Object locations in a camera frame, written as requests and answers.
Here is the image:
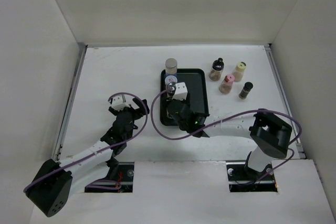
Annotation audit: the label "black top grinder bottle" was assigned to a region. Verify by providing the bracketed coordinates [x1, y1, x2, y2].
[166, 82, 176, 97]

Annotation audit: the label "pink lid glass jar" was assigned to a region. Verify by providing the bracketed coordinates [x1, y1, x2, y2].
[219, 74, 235, 94]

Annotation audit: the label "black knob lid spice jar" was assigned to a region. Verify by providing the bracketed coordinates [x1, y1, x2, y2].
[209, 58, 224, 81]

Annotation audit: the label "tall jar white beads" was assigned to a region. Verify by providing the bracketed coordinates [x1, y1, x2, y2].
[165, 58, 177, 76]

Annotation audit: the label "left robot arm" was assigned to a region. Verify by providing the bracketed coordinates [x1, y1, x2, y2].
[24, 93, 150, 217]

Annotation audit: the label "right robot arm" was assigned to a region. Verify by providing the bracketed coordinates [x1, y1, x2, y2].
[167, 100, 292, 180]

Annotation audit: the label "black rectangular tray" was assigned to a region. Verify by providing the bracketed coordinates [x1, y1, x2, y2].
[160, 68, 209, 126]

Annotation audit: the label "dark brown spice bottle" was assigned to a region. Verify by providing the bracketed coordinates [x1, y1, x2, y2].
[238, 82, 254, 99]

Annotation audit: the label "yellow lid bottle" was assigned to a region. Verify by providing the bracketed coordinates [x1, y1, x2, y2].
[232, 61, 246, 82]

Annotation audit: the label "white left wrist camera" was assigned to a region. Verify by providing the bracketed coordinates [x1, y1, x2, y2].
[108, 94, 130, 111]

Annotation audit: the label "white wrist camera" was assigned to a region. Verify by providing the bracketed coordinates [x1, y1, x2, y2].
[108, 94, 130, 111]
[173, 82, 188, 101]

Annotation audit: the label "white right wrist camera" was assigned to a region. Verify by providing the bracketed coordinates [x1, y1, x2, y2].
[173, 82, 188, 101]

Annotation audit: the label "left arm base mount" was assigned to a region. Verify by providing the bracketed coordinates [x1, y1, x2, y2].
[84, 158, 135, 193]

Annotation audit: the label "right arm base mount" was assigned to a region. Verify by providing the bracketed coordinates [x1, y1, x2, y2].
[226, 163, 278, 193]

